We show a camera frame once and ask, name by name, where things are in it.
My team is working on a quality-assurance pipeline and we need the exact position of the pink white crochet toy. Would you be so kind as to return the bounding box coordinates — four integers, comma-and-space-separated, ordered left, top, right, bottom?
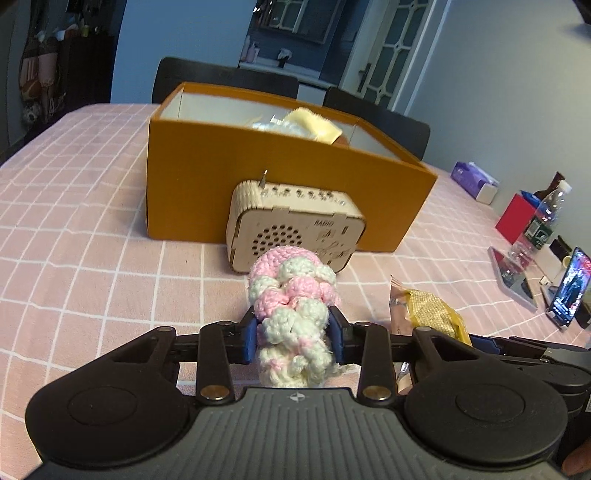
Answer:
249, 246, 342, 388

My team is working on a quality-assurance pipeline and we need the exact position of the yellow snack packet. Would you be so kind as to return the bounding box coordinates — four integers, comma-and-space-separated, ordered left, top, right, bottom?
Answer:
389, 274, 473, 395

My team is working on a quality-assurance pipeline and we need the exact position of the yellow cloth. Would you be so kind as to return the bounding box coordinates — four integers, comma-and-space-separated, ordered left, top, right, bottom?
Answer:
283, 107, 342, 145

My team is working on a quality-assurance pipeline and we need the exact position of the clear bag with white ribbon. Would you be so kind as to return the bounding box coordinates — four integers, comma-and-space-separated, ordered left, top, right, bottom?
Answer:
246, 116, 300, 136

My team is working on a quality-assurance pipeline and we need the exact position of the wooden radio box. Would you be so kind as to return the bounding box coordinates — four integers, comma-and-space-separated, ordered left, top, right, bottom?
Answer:
225, 179, 366, 273

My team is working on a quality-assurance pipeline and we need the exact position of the smartphone on stand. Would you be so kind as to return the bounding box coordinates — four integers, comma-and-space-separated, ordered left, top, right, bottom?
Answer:
541, 247, 591, 329

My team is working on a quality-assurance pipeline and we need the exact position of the silver tablet on table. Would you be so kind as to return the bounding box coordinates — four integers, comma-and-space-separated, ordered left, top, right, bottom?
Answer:
488, 247, 538, 312

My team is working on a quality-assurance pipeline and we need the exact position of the clear plastic water bottle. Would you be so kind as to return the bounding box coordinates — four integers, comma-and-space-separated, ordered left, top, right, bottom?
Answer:
508, 180, 572, 269

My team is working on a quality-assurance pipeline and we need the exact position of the pink checked tablecloth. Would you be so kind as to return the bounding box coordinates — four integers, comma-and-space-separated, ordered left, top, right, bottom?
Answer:
1, 104, 590, 479

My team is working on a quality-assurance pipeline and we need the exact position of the red box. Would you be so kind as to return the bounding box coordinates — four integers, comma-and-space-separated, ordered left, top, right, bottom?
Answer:
496, 191, 541, 244

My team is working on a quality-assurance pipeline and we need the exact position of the orange storage box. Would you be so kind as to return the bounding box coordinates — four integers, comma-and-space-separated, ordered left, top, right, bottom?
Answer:
145, 83, 437, 252

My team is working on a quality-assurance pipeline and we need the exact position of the purple tissue pack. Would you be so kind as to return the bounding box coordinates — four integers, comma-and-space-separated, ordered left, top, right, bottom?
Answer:
451, 162, 499, 205

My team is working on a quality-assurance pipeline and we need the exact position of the right black chair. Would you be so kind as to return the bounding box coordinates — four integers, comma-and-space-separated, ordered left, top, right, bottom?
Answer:
322, 87, 431, 160

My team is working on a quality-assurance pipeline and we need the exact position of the black chair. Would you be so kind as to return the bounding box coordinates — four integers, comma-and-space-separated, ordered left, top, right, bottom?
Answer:
322, 87, 431, 160
151, 57, 300, 104

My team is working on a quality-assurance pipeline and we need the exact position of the dark wine bottle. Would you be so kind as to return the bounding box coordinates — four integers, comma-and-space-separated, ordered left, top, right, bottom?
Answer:
534, 172, 565, 200

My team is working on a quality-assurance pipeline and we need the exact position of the white vanity cabinet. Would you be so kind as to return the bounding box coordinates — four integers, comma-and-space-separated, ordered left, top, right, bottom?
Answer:
238, 35, 342, 90

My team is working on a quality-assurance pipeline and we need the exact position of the left black chair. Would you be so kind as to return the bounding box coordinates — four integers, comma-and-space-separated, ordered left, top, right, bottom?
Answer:
151, 57, 300, 104

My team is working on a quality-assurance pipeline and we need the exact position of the white glass panel door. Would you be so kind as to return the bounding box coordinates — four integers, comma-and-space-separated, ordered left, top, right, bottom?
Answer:
339, 0, 451, 115

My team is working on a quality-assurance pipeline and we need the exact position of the wall mirror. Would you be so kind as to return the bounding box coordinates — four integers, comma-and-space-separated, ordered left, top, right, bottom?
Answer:
252, 0, 342, 44

